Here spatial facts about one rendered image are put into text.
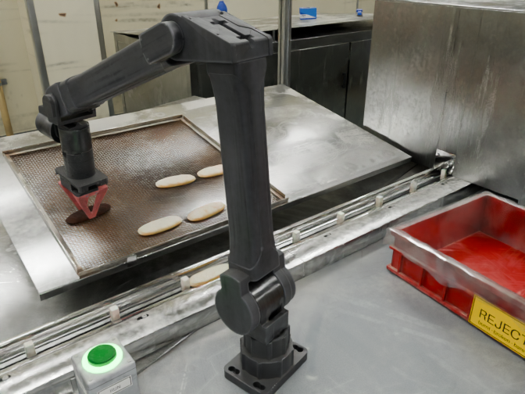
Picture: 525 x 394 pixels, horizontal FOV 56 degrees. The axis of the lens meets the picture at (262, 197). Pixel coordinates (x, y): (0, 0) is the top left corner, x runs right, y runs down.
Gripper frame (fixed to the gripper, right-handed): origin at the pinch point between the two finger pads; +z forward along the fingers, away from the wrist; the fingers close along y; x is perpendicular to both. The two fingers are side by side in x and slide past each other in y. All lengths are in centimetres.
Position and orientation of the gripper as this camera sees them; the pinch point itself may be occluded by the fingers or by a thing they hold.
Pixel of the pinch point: (87, 210)
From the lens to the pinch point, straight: 110.1
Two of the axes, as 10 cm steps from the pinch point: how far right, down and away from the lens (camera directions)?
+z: -0.5, 8.5, 5.2
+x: -7.0, 3.4, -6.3
